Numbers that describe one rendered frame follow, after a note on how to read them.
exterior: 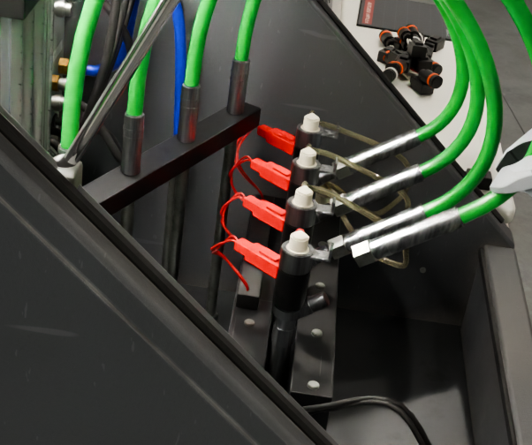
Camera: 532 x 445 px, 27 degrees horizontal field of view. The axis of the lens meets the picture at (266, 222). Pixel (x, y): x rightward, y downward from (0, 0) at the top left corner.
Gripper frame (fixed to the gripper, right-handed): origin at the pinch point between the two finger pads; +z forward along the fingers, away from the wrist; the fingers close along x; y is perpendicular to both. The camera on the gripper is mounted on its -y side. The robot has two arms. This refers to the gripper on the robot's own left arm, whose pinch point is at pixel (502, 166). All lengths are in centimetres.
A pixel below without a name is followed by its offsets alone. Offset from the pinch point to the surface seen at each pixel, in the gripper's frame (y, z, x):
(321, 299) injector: 0.9, 18.3, -6.7
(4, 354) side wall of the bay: -23.2, 7.2, -39.7
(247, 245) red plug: -5.8, 22.5, -4.4
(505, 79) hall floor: 122, 146, 297
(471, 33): -8.3, -1.0, 7.9
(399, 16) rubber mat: 11, 46, 85
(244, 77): -13.4, 25.7, 15.7
